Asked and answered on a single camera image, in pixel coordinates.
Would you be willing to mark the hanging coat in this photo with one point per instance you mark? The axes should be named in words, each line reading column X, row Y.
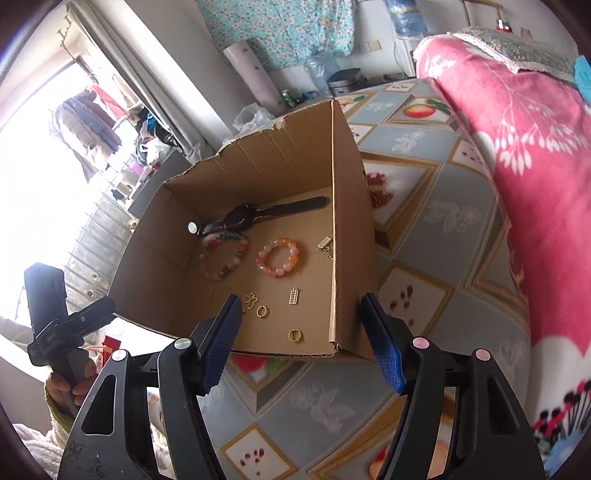
column 87, row 120

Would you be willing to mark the gold abacus pendant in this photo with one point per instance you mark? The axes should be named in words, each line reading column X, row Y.
column 294, row 296

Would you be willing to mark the white water dispenser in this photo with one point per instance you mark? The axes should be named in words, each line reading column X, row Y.
column 404, row 55

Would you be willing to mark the blue folded blanket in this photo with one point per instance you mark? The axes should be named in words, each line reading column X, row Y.
column 584, row 76

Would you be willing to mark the brown cardboard box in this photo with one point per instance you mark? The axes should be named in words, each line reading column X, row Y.
column 295, row 175

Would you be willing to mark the grey patterned pillow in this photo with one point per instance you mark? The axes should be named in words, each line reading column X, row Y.
column 517, row 50

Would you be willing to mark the wall socket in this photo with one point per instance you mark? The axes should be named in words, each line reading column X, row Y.
column 370, row 46

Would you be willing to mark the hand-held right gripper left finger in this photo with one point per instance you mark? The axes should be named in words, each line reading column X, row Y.
column 221, row 341

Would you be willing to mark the white plastic bag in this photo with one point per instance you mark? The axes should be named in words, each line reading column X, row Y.
column 251, row 120

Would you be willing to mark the grey rice cooker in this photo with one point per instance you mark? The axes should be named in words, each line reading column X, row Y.
column 346, row 81

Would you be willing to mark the pink floral blanket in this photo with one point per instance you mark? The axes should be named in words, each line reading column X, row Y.
column 531, row 161

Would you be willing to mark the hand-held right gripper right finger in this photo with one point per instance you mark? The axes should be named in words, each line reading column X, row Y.
column 383, row 341

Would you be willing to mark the person's left hand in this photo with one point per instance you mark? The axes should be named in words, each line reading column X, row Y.
column 87, row 371

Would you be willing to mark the green can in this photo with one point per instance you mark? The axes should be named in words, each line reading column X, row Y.
column 288, row 98

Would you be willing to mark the person's left forearm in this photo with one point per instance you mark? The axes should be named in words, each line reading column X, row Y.
column 37, row 452

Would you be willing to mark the blue water bottle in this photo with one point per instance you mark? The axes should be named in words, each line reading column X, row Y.
column 406, row 21

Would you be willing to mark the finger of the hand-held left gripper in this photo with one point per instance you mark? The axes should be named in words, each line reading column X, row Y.
column 94, row 314

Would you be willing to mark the pile of clothes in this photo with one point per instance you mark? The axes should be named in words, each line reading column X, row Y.
column 152, row 129

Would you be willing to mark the clear empty water jug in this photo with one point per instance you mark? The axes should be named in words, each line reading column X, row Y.
column 321, row 69

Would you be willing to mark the teal floral hanging cloth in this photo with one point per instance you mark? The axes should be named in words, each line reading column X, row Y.
column 277, row 27

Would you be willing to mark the gold butterfly charm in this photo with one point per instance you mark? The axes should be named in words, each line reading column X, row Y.
column 250, row 299

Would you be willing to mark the grey cabinet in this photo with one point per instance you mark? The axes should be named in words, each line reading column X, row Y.
column 159, row 184

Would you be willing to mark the black wristwatch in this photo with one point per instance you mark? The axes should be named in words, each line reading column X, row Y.
column 240, row 216

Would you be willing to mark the white curtain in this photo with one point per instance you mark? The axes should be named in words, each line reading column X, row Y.
column 152, row 69

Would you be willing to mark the gold clasp piece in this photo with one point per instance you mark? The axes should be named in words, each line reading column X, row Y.
column 325, row 242

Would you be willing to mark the pink rolled mat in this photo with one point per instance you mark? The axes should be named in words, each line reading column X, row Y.
column 254, row 74

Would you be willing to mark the small blue object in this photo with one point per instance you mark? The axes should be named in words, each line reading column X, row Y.
column 309, row 95

